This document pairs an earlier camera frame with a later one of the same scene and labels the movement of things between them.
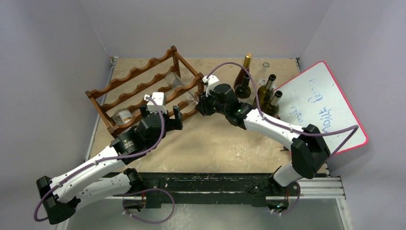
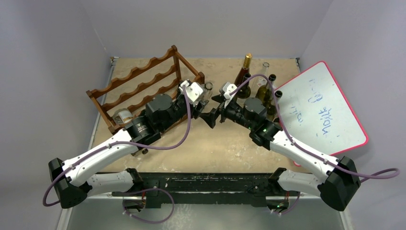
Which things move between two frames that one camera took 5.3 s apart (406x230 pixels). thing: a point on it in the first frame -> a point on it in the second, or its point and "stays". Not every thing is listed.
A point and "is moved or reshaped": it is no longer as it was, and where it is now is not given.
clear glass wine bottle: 262,77 stays
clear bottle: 174,83 is moved or reshaped
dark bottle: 243,91 stays
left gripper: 175,123 -> 196,108
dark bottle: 240,75 stays
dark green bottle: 265,93 stays
